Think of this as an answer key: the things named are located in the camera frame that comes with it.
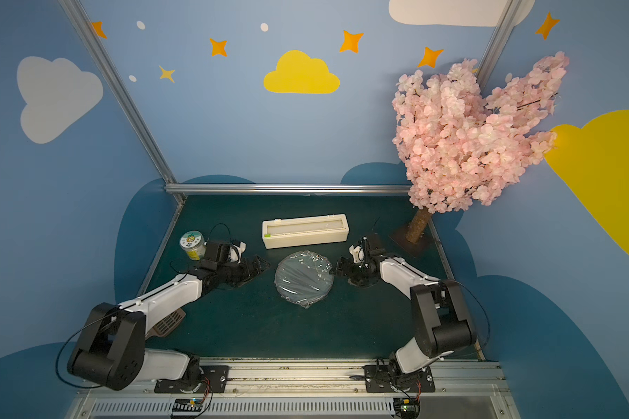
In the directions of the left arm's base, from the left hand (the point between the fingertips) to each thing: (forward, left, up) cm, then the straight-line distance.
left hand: (263, 266), depth 89 cm
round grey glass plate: (+1, -14, -8) cm, 16 cm away
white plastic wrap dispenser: (+18, -13, -2) cm, 22 cm away
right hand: (0, -28, -4) cm, 28 cm away
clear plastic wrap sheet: (+1, -14, -8) cm, 16 cm away
